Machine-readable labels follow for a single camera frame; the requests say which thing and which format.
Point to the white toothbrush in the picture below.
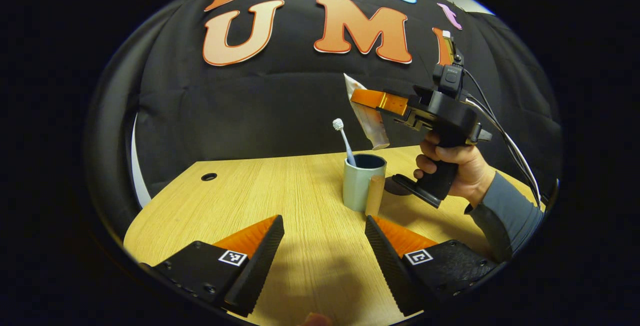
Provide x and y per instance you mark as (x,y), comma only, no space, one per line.
(345,140)

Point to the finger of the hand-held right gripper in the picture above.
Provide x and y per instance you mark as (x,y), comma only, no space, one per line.
(380,99)

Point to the white toothpaste tube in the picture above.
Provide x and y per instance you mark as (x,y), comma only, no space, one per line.
(372,125)

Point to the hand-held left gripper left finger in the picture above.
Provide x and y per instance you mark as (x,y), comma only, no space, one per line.
(257,266)

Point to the black backdrop cloth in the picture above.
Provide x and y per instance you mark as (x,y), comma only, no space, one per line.
(280,105)

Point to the wooden desktop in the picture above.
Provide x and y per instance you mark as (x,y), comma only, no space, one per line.
(300,201)

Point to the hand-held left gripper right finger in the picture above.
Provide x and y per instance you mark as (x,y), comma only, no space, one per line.
(387,266)

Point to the dark round coaster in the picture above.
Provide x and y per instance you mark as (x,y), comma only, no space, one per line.
(391,189)

